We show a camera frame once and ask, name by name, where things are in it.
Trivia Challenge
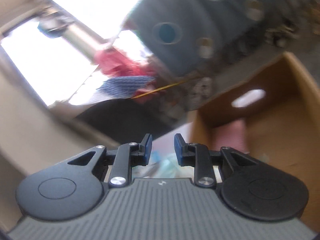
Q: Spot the pink hanging garment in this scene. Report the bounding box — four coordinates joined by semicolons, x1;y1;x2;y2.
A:
94;48;156;77

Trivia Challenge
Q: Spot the brown cardboard box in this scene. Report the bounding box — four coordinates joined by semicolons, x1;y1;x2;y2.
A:
188;52;319;231

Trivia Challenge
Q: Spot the blue circle-patterned bedsheet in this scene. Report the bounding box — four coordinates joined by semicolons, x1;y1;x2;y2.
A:
125;0;301;78

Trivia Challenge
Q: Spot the yellow rod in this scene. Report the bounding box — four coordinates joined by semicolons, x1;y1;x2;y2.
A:
131;76;200;99

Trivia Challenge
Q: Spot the pink knitted soft pouch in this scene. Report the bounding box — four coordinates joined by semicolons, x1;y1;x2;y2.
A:
211;119;249;154

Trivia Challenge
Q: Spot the blue white-dotted cloth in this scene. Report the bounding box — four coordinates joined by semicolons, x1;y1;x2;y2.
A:
98;75;155;99

